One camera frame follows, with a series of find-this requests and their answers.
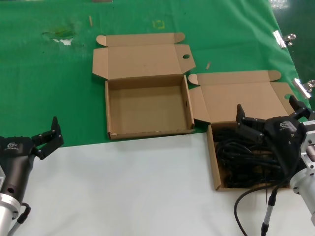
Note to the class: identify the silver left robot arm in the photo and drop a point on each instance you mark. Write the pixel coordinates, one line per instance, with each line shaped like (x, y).
(6, 211)

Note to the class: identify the open brown cardboard box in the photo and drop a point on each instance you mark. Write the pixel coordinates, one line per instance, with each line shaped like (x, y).
(147, 110)
(241, 98)

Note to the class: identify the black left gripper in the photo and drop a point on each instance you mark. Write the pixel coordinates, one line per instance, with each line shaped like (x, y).
(14, 159)

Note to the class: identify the green table cloth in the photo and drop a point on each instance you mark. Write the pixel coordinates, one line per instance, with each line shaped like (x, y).
(37, 86)

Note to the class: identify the small wooden stick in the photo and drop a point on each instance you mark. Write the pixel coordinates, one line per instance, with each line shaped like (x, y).
(208, 65)
(90, 20)

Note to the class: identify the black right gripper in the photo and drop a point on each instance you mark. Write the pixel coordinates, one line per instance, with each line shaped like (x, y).
(285, 137)

